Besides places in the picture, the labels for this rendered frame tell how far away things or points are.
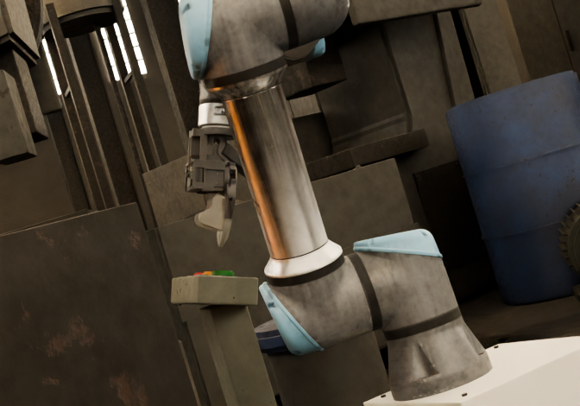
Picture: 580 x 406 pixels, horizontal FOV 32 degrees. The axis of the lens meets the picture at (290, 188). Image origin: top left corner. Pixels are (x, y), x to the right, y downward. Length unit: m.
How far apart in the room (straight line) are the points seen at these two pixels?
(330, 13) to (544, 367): 0.55
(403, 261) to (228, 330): 0.52
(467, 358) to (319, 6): 0.53
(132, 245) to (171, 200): 5.01
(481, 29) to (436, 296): 6.98
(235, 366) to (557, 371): 0.67
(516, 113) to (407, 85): 0.80
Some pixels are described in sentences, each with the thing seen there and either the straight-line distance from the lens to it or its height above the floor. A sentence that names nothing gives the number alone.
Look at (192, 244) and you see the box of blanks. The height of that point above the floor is 0.66.
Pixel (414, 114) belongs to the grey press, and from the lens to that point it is 4.78.
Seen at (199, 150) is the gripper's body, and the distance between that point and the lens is 1.82.
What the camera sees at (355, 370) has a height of 0.29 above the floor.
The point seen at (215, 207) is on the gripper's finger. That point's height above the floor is 0.72.
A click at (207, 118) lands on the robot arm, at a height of 0.88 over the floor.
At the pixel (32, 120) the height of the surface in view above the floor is 1.28.
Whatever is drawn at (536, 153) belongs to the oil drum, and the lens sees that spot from 4.16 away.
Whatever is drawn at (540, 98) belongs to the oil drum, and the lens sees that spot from 4.18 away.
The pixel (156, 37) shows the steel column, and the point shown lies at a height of 2.63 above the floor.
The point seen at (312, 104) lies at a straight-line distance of 5.84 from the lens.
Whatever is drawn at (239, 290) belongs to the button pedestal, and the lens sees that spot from 1.78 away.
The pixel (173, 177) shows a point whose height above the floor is 1.01.
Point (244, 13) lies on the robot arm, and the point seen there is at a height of 0.94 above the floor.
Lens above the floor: 0.69
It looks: 1 degrees up
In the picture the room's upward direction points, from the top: 17 degrees counter-clockwise
